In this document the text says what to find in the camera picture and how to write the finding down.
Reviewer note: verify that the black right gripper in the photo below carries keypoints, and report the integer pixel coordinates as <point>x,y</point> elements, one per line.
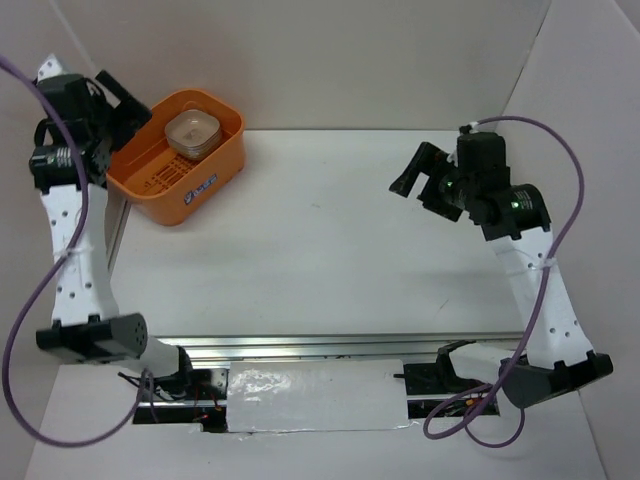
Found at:
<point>423,159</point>

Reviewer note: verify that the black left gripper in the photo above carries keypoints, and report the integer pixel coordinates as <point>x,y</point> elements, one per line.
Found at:
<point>131,114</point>

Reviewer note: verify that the brown panda plate back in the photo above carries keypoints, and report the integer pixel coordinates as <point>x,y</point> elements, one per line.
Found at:
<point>194,130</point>

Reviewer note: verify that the cream panda plate back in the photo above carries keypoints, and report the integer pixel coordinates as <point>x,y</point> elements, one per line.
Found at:
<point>193,156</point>

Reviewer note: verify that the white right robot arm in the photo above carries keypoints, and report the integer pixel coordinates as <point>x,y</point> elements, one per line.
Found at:
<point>557,357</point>

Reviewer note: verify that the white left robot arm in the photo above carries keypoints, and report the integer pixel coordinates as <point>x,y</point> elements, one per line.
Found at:
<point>94,118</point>

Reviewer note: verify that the orange plastic bin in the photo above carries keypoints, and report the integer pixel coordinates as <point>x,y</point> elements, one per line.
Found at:
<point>165,185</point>

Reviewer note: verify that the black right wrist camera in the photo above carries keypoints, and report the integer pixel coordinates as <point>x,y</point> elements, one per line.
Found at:
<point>481,158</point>

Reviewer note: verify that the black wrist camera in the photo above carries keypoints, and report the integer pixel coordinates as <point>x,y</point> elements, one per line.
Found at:
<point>481,158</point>
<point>68,94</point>

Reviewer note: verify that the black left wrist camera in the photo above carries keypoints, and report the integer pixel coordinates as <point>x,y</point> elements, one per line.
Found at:
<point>68,94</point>

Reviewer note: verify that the aluminium rail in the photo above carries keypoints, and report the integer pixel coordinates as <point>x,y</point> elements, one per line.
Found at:
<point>409,347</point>

